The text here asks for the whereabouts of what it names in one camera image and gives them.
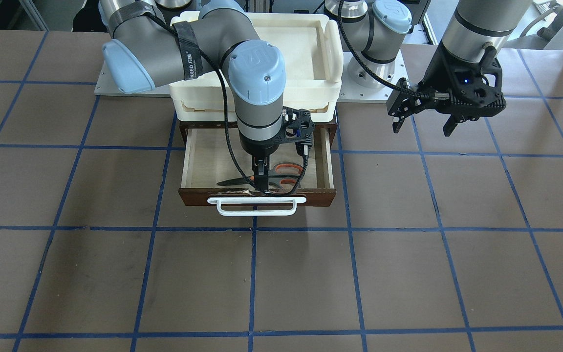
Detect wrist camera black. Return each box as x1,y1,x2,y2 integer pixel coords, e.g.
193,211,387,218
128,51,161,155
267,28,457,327
386,77,451,123
279,107,315,157

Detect white drawer handle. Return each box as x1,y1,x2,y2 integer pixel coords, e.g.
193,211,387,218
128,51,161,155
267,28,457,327
207,196,307,218

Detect light wooden drawer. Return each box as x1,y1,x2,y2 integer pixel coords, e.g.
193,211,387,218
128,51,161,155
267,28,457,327
179,123,337,207

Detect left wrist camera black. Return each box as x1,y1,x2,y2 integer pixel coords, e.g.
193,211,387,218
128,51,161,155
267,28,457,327
386,77,451,123

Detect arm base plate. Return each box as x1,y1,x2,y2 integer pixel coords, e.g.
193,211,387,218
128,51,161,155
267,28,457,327
338,52,408,103
94,62,170,98

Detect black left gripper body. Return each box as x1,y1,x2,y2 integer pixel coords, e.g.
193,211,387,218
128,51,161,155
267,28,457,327
421,46,506,120

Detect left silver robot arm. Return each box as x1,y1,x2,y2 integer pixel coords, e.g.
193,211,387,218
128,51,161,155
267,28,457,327
322,0,529,136

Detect white plastic tray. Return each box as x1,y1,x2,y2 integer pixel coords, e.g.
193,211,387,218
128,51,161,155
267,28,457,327
169,13,344,123

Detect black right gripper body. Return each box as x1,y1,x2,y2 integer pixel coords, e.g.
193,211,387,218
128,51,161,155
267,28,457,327
239,129,280,157

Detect grey orange scissors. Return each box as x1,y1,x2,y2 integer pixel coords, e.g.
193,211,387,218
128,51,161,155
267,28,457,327
217,163,303,190

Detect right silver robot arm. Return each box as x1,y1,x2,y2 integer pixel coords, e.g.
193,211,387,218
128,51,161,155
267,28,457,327
99,0,286,192

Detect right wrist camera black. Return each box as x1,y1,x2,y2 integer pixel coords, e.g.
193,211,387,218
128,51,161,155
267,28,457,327
279,107,315,157

